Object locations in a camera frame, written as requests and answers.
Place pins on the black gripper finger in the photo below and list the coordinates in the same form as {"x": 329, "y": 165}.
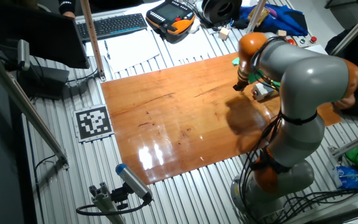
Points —
{"x": 236, "y": 87}
{"x": 241, "y": 87}

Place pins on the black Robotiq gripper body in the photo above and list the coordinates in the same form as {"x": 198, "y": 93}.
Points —
{"x": 242, "y": 80}

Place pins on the grey box with red button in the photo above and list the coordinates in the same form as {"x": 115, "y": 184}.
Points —
{"x": 261, "y": 90}

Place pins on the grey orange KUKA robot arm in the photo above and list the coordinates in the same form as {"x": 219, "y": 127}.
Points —
{"x": 309, "y": 81}

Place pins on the dark sleeved forearm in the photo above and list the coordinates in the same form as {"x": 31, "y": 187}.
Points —
{"x": 67, "y": 5}

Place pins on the bare human hand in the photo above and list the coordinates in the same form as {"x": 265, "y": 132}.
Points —
{"x": 69, "y": 15}
{"x": 345, "y": 102}

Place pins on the small wooden cube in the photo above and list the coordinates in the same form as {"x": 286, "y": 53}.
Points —
{"x": 224, "y": 33}
{"x": 281, "y": 33}

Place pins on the blue cloth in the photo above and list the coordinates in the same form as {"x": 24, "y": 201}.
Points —
{"x": 281, "y": 20}

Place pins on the control box with coloured buttons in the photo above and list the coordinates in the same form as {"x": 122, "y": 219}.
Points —
{"x": 303, "y": 42}

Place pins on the black filament spool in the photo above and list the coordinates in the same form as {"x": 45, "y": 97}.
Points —
{"x": 211, "y": 12}

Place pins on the glossy wooden board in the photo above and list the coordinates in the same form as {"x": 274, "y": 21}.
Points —
{"x": 166, "y": 124}

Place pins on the black orange teach pendant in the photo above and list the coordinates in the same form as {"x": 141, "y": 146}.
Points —
{"x": 169, "y": 15}

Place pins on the white paper sheet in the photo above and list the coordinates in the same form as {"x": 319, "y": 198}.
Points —
{"x": 129, "y": 51}

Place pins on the dark pen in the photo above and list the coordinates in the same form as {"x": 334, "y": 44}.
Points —
{"x": 107, "y": 49}

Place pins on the black computer keyboard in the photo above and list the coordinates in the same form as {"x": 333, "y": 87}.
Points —
{"x": 110, "y": 26}

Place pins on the blue plastic bag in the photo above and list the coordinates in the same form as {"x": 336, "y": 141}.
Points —
{"x": 350, "y": 177}

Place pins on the black white fiducial marker board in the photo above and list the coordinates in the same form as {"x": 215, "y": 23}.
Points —
{"x": 93, "y": 122}

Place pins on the black box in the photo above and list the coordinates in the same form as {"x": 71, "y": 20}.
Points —
{"x": 45, "y": 81}

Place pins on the black computer monitor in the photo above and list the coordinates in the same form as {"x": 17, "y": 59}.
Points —
{"x": 42, "y": 34}

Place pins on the aluminium frame beam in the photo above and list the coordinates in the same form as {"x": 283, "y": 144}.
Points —
{"x": 356, "y": 143}
{"x": 39, "y": 124}

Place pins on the grey camera with blue end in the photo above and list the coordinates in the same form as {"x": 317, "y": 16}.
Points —
{"x": 134, "y": 182}

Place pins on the aluminium camera bracket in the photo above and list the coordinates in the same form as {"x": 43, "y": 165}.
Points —
{"x": 104, "y": 202}

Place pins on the grey depth camera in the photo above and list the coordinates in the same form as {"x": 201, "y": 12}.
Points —
{"x": 23, "y": 54}

